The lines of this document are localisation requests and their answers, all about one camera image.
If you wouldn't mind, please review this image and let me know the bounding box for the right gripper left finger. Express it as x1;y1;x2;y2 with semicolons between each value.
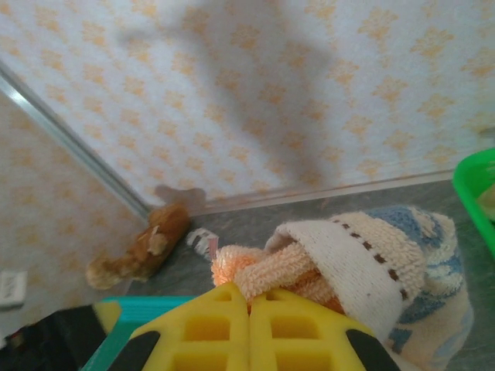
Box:
87;281;251;371

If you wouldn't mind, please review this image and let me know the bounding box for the aluminium frame rail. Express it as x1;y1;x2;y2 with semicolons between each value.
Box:
189;168;457;217

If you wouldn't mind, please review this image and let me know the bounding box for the aluminium frame post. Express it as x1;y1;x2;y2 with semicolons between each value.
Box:
0;60;152;221

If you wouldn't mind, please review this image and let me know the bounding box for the brown teddy bear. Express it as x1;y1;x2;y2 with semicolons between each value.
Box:
84;203;191;291

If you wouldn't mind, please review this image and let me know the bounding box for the green plastic basket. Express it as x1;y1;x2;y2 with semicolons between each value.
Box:
452;148;495;258

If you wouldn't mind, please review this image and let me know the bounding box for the striped toy car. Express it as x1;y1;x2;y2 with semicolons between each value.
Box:
186;227;220;258

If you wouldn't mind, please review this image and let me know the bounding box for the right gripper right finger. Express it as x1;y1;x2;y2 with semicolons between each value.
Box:
249;288;405;371

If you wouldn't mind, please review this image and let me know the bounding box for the teal plastic basket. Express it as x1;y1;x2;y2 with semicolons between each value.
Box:
87;295;198;371

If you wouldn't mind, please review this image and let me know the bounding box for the beige towel with letters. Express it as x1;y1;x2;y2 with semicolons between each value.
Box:
210;205;475;366

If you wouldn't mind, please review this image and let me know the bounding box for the small white box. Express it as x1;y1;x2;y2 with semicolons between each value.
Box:
0;270;29;309

